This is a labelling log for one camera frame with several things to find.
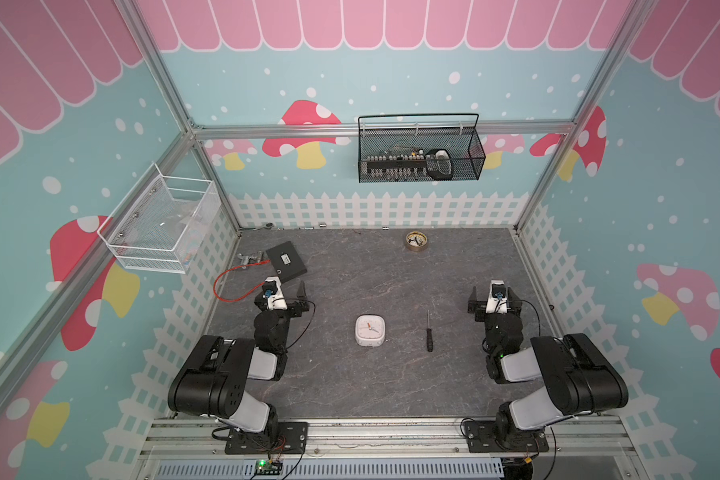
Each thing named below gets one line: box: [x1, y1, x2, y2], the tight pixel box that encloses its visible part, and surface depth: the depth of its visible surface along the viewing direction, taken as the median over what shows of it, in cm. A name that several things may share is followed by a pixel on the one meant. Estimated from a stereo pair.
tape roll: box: [405, 231, 428, 252], surface depth 118 cm
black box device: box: [266, 241, 308, 284], surface depth 111 cm
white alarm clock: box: [354, 314, 386, 347], surface depth 91 cm
